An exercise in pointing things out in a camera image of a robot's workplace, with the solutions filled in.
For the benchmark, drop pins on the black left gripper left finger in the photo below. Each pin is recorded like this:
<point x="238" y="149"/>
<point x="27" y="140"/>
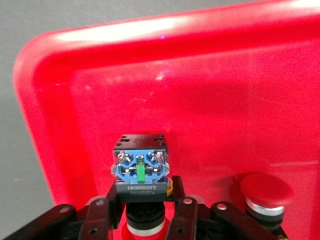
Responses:
<point x="100" y="217"/>

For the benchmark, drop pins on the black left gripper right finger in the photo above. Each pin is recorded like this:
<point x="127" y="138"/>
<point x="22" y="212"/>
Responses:
<point x="183" y="217"/>

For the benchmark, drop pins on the red push button switch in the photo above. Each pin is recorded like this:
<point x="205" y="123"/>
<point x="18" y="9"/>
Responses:
<point x="140" y="162"/>
<point x="265" y="190"/>

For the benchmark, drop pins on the red plastic tray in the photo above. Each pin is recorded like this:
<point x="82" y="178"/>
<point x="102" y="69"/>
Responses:
<point x="225" y="100"/>

